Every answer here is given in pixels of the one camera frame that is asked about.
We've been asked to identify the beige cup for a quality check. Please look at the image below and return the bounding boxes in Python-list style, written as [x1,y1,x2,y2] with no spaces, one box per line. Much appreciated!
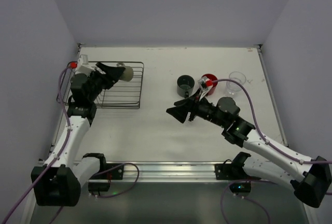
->
[119,66,134,81]

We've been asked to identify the dark green mug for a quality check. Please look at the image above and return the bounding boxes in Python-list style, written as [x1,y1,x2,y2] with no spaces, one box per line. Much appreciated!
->
[176,75,195,98]

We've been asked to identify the red mug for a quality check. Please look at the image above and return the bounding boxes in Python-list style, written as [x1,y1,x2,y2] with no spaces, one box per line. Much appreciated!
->
[201,74,218,96]

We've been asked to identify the clear plastic cup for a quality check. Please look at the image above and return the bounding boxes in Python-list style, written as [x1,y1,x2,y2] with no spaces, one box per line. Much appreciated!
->
[226,71,246,96]

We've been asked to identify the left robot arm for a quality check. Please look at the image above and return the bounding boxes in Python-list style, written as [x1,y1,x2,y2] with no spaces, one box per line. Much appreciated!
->
[31,62,127,206]

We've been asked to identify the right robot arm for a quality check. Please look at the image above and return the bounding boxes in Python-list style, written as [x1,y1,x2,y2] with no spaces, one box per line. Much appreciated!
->
[166,94,331,208]

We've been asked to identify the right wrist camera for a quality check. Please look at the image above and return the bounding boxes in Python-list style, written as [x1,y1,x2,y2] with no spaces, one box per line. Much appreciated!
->
[198,77,211,99]

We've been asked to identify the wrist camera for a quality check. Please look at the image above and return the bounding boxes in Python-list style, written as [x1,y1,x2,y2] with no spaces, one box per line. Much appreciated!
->
[198,77,211,99]
[70,54,93,75]

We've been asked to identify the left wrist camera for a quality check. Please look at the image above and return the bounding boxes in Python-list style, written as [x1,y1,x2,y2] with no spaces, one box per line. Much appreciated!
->
[70,54,93,75]

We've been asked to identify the black wire dish rack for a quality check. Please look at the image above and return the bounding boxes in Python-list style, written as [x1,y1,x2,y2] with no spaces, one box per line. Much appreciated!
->
[60,61,144,109]

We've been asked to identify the aluminium mounting rail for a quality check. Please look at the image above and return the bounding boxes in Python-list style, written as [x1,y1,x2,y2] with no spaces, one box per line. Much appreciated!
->
[33,160,308,183]

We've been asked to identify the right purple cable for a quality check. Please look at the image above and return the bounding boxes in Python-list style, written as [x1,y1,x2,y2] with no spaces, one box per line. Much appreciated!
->
[211,78,332,224]

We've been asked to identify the purple cable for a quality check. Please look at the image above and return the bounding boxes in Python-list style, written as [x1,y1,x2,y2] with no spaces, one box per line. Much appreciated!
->
[0,63,141,224]
[211,78,332,224]

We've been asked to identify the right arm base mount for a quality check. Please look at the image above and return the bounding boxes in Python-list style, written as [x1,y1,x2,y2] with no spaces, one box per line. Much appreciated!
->
[214,159,252,197]

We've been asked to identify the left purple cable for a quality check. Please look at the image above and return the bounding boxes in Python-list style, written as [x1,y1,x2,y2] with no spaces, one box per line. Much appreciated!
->
[0,63,141,224]

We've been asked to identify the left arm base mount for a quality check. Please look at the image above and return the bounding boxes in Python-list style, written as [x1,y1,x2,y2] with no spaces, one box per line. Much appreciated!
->
[88,163,124,195]

